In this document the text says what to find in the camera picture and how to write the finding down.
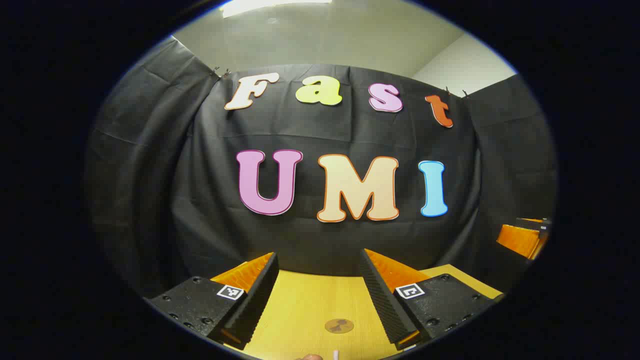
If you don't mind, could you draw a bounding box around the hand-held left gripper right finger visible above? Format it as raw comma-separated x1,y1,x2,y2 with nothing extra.
358,248,503,351

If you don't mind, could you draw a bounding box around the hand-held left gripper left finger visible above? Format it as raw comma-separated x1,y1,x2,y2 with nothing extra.
144,251,280,351

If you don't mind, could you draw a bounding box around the round cork coaster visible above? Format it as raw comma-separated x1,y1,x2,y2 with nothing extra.
324,318,355,334

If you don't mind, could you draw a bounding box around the wooden desktop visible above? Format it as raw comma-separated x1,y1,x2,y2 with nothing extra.
222,264,503,360

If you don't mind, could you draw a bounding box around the black backdrop cloth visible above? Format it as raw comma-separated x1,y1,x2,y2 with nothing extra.
82,35,558,301

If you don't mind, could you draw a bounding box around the ceiling light panel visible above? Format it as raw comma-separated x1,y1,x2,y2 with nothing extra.
222,0,333,19

